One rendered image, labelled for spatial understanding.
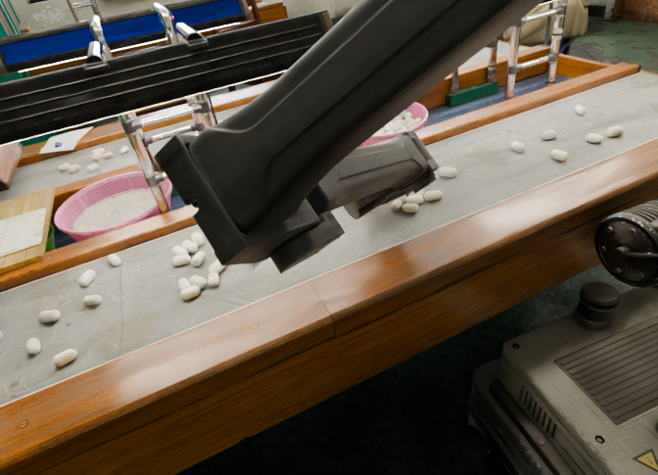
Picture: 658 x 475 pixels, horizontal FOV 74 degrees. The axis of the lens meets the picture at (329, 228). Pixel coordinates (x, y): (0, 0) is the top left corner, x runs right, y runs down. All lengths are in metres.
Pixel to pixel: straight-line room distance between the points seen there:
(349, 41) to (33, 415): 0.63
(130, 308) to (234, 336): 0.23
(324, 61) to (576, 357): 0.87
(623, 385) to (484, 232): 0.39
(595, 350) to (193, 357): 0.76
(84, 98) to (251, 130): 0.53
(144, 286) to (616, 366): 0.90
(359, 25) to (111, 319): 0.70
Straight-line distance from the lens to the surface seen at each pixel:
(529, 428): 1.03
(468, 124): 1.21
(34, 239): 1.09
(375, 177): 0.46
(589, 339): 1.06
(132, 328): 0.79
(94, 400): 0.69
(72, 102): 0.75
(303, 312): 0.66
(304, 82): 0.22
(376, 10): 0.22
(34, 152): 1.67
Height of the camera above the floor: 1.24
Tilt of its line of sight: 35 degrees down
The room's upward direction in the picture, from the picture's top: 9 degrees counter-clockwise
